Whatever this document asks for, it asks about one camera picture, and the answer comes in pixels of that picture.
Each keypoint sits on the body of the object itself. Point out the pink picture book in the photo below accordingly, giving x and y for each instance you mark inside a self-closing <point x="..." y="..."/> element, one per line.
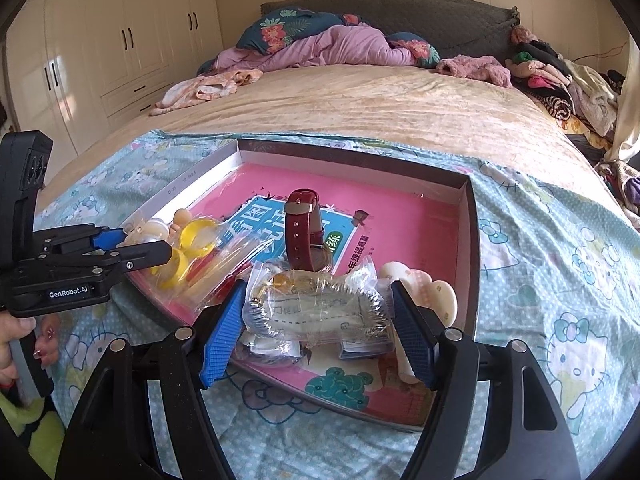
<point x="410" y="220"/>

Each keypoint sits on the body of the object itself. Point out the pile of clothes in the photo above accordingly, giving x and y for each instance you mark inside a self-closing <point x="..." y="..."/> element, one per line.
<point x="560" y="80"/>

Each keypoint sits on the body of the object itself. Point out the bag of yellow rings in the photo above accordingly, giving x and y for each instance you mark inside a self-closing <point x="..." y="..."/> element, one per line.
<point x="195" y="235"/>

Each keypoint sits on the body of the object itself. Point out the beige bedsheet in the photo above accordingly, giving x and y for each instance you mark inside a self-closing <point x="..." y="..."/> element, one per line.
<point x="375" y="105"/>

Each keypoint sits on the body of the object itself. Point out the pink patterned pajamas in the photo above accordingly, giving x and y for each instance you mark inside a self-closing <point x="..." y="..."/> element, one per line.
<point x="200" y="90"/>

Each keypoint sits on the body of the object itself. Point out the person's left hand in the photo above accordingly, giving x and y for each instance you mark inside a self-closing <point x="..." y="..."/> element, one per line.
<point x="17" y="326"/>

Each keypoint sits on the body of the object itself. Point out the cream hair claw clip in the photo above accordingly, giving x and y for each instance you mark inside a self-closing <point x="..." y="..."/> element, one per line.
<point x="430" y="290"/>

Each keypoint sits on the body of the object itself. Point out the cartoon cat blanket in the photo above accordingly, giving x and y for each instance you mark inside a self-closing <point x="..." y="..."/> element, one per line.
<point x="550" y="285"/>

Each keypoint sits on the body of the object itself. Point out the small clear jewelry box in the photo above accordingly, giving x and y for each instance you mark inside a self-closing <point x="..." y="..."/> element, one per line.
<point x="365" y="350"/>

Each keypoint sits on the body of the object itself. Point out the green fuzzy garment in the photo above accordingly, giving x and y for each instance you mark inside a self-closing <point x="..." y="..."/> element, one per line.
<point x="30" y="425"/>

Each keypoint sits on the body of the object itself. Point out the long clear plastic bag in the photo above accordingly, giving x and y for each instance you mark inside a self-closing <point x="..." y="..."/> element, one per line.
<point x="225" y="265"/>

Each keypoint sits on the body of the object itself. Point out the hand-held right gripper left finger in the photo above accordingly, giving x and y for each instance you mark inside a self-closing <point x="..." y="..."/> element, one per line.
<point x="220" y="340"/>

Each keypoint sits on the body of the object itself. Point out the pink fuzzy garment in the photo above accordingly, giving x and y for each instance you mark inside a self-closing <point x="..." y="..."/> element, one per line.
<point x="475" y="70"/>

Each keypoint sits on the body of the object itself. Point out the cream curtain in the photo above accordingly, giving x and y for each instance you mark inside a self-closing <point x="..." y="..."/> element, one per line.
<point x="630" y="125"/>

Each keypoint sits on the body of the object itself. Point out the dark floral pillow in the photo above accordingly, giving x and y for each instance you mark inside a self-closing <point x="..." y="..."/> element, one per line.
<point x="415" y="50"/>
<point x="280" y="30"/>

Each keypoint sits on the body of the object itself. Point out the white wardrobe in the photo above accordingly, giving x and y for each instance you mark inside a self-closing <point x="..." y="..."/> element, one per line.
<point x="100" y="35"/>

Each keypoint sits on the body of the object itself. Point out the purple quilt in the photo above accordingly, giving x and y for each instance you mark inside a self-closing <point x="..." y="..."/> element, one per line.
<point x="345" y="45"/>

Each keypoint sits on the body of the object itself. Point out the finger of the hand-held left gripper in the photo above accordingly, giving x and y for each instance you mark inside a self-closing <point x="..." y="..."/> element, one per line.
<point x="145" y="255"/>
<point x="111" y="239"/>

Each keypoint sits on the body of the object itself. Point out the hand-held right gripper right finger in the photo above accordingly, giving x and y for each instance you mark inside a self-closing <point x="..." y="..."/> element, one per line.
<point x="415" y="335"/>

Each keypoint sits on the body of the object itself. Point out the grey padded headboard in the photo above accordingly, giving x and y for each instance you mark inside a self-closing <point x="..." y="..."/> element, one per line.
<point x="450" y="20"/>

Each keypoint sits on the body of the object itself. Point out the shallow cardboard box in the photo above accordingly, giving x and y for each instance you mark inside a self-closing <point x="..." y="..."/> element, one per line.
<point x="350" y="157"/>

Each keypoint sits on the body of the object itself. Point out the bagged earring card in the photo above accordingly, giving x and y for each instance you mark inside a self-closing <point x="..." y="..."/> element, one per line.
<point x="270" y="351"/>

